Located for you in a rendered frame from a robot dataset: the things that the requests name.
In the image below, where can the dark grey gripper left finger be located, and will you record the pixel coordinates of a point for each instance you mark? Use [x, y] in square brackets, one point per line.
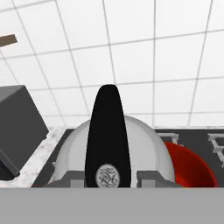
[75, 178]

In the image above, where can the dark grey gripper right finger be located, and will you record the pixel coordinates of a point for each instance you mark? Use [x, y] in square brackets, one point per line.
[146, 178]

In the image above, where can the red pan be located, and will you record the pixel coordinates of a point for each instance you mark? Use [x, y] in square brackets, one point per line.
[191, 169]

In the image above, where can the black hob with grey grates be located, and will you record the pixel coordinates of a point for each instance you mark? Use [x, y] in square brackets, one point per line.
[194, 139]

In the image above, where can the dark grey box appliance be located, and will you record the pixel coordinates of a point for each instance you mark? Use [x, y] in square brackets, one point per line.
[20, 125]

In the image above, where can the brown wooden shelf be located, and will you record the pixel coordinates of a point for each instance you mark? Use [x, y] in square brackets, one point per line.
[8, 40]

